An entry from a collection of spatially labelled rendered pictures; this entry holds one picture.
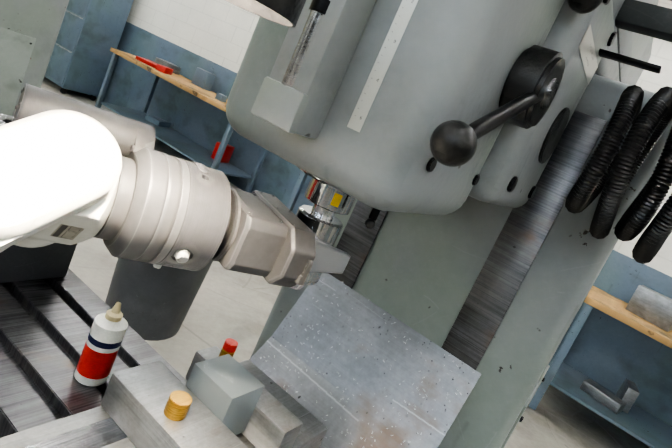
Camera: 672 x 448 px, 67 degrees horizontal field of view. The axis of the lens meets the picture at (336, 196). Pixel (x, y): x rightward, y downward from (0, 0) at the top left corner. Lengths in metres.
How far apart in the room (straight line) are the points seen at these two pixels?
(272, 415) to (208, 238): 0.26
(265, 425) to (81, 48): 7.28
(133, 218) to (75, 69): 7.37
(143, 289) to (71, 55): 5.51
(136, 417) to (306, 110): 0.34
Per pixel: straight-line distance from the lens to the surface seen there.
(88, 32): 7.70
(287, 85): 0.38
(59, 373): 0.75
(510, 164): 0.55
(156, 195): 0.39
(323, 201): 0.47
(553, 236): 0.80
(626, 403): 4.30
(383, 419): 0.85
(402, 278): 0.86
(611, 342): 4.70
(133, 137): 0.43
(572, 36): 0.56
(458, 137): 0.32
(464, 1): 0.38
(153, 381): 0.58
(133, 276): 2.51
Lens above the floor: 1.37
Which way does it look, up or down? 10 degrees down
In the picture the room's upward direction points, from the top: 24 degrees clockwise
